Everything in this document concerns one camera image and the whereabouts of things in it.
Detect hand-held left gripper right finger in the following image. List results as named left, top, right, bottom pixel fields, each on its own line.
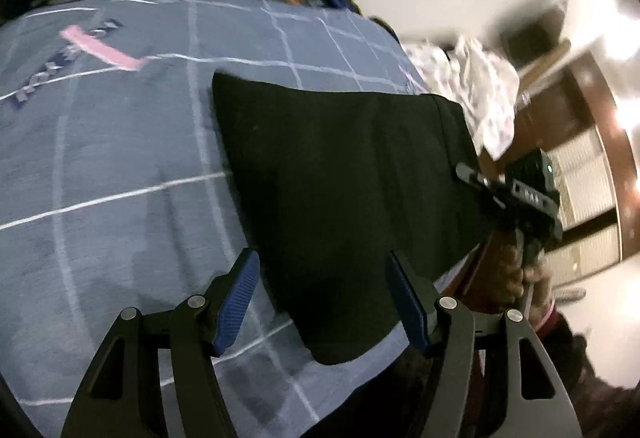
left=388, top=250, right=584, bottom=438

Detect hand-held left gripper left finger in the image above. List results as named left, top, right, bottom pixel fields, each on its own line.
left=60, top=248, right=261, bottom=438

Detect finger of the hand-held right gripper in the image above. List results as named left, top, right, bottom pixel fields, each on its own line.
left=455, top=161, right=507, bottom=209

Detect black pants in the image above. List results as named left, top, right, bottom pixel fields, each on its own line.
left=211, top=70, right=493, bottom=366

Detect person's right forearm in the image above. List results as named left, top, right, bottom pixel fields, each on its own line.
left=537, top=303, right=640, bottom=438

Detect person's right hand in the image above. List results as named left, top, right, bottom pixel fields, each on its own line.
left=495, top=238, right=554, bottom=315

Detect brown wooden wardrobe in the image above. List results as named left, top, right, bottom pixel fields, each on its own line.
left=510, top=50, right=633, bottom=271

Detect white flowered cloth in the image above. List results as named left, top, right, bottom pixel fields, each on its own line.
left=405, top=35, right=521, bottom=161

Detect blue checked bed sheet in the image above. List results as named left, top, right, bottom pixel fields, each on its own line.
left=0, top=0, right=481, bottom=434

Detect dark wall-mounted box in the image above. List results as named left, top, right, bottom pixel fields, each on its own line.
left=500, top=0, right=571, bottom=68

